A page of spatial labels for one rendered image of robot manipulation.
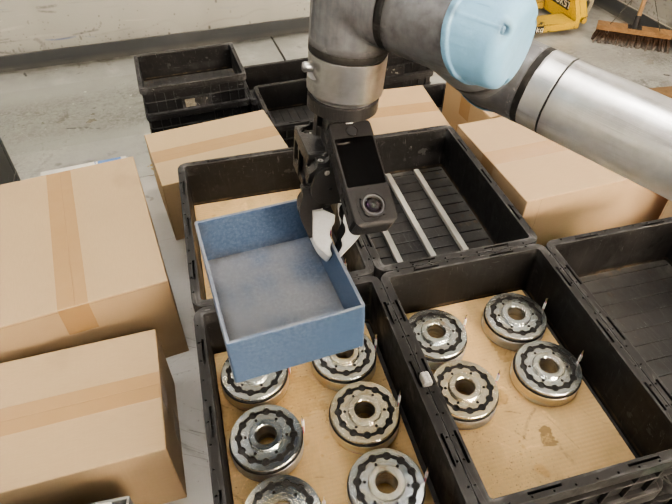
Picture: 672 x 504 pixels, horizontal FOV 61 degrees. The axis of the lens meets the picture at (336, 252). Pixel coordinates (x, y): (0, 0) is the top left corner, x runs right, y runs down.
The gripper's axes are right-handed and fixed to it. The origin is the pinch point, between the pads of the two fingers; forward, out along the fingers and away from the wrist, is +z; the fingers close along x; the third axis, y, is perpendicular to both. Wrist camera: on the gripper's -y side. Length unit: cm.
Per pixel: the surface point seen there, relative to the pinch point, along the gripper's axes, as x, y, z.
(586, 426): -36.6, -16.4, 26.6
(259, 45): -53, 315, 108
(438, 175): -42, 48, 26
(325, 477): 2.5, -12.7, 29.9
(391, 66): -77, 159, 53
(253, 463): 11.9, -9.4, 27.5
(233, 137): 1, 72, 27
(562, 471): -29.3, -21.4, 27.2
